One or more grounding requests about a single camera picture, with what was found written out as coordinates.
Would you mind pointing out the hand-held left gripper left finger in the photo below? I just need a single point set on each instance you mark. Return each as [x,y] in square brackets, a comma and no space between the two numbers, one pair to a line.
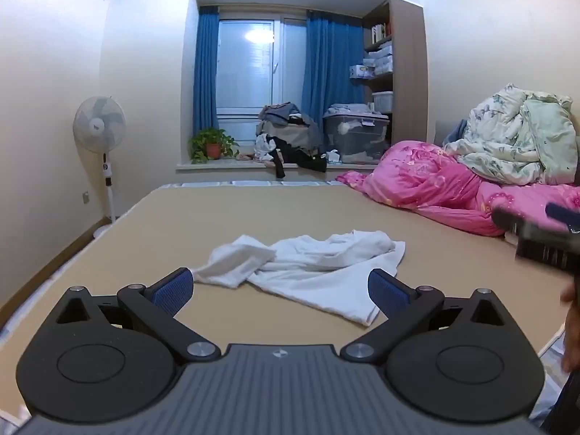
[174,287]

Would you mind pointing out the tissue pack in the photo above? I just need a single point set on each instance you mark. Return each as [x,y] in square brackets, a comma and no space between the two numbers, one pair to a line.
[333,156]

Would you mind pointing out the white shirt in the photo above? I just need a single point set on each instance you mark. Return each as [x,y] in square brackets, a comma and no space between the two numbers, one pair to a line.
[317,263]

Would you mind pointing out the clear plastic storage bin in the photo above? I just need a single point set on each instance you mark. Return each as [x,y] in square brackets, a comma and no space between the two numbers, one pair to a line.
[358,138]

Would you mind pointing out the person's right hand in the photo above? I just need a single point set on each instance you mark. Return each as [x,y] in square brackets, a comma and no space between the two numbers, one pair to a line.
[574,335]

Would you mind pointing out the white framed window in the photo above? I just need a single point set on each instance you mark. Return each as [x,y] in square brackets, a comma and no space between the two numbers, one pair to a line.
[253,68]

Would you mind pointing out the pile of clothes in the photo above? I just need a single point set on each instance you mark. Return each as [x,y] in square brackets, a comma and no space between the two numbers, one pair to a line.
[283,120]

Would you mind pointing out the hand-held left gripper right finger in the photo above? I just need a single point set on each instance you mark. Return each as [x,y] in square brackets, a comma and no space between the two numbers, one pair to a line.
[385,290]

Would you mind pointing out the pink floral quilt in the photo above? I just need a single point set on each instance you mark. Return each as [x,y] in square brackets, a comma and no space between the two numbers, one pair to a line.
[430,181]

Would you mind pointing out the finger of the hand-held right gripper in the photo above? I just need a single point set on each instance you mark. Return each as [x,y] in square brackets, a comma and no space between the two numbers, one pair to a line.
[564,217]
[507,218]

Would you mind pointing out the blue curtain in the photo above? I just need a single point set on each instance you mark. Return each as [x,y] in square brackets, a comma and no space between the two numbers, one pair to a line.
[324,63]
[206,72]

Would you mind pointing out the black garment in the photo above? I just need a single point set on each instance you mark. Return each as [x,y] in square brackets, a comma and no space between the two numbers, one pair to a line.
[308,161]

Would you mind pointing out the wooden bookshelf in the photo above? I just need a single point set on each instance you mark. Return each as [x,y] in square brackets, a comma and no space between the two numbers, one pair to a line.
[408,68]

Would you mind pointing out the small white storage box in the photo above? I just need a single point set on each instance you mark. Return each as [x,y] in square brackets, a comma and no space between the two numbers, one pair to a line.
[383,101]

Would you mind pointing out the white standing fan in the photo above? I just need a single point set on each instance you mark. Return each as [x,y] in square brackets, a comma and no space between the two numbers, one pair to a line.
[99,122]

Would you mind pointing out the bed with beige mat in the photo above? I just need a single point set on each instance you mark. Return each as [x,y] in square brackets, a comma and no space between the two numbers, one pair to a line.
[204,217]

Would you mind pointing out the row of books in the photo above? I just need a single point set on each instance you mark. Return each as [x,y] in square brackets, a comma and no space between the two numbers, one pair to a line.
[380,31]

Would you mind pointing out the white green floral quilt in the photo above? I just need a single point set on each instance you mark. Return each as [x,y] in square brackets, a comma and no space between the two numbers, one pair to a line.
[507,140]

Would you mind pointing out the potted green plant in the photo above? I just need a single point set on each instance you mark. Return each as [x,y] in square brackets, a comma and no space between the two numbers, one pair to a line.
[212,142]

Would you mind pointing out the stack of white boxes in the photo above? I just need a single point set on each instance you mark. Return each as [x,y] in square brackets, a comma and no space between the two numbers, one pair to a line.
[378,61]

